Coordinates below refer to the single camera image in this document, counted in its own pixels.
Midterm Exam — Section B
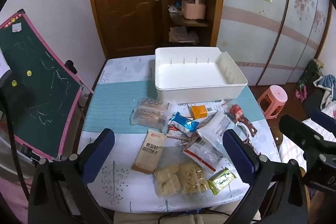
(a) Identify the clear packet with orange stripe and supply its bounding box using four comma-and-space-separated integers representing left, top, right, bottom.
182, 145, 223, 172

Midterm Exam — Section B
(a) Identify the clear rice cake packet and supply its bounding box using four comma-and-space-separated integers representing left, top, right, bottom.
153, 161, 212, 197

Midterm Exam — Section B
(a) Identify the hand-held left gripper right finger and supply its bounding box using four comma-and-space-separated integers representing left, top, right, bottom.
223, 129, 309, 224

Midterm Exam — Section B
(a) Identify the green chalkboard with pink frame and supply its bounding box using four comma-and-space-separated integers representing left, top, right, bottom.
0, 9, 93, 161

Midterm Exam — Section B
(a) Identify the large white snack packet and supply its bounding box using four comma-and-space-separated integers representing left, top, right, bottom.
196, 111, 238, 161

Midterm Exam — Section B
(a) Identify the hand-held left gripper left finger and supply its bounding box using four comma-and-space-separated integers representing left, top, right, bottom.
28, 128, 115, 224

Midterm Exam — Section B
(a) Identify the blue snack packet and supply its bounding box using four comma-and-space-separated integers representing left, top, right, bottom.
168, 112, 199, 133

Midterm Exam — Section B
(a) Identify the stack of papers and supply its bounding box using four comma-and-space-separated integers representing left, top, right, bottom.
169, 27, 200, 44

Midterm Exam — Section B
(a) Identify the red and white biscuit packet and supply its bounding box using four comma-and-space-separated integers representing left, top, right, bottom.
166, 126, 195, 139

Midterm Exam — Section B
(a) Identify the brown wooden door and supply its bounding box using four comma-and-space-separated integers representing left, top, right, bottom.
88, 0, 168, 59

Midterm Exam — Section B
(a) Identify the black cable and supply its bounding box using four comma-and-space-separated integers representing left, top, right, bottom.
0, 88, 30, 214

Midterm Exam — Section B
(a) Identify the beige cracker packet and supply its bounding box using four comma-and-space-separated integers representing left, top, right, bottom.
131, 129, 166, 174

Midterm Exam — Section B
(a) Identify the black easel knob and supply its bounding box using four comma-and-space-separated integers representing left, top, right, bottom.
64, 59, 78, 75

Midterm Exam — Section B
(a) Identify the green and gold packet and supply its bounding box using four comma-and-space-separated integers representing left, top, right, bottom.
208, 167, 237, 195

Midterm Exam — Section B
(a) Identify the dark red snack packet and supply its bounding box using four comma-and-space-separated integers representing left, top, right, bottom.
226, 104, 258, 137

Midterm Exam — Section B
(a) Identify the blue cloth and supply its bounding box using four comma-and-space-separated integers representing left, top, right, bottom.
314, 74, 336, 89

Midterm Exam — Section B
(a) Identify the pink basket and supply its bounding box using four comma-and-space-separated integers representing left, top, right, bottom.
182, 0, 206, 20

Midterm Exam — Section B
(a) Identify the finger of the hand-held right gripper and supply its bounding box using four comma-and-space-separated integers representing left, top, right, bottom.
279, 114, 332, 155
311, 109, 336, 135

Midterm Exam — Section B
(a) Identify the floral sliding wardrobe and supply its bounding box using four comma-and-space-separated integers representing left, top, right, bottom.
217, 0, 334, 86

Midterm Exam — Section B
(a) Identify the green bag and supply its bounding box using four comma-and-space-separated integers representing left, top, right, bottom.
297, 59, 324, 98

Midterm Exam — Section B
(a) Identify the clear bread packet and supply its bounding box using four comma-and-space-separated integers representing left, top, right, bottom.
130, 97, 171, 132

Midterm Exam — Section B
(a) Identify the pink plastic stool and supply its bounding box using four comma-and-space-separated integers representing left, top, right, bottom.
257, 85, 288, 119

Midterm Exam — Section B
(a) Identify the orange and white packet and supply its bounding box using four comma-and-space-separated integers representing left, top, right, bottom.
188, 101, 231, 119

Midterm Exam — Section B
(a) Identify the pink toy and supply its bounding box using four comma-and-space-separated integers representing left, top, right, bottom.
295, 88, 308, 103

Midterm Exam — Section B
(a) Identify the white plastic storage bin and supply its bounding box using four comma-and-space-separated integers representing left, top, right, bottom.
154, 47, 248, 104

